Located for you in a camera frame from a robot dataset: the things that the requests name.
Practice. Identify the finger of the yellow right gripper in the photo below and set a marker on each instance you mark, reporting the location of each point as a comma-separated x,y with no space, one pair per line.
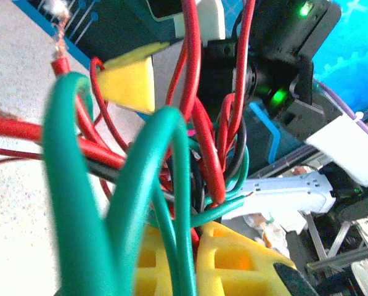
128,83

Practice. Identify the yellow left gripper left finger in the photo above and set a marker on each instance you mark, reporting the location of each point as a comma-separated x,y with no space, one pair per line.
149,265

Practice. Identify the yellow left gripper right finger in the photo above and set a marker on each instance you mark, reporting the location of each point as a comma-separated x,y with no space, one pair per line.
233,277

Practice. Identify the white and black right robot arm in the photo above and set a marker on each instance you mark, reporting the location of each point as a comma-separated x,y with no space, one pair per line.
341,145

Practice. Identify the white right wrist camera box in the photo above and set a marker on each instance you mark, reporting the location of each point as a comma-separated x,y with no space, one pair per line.
208,18

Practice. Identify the aluminium mounting rail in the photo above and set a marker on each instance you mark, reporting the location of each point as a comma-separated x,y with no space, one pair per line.
337,260

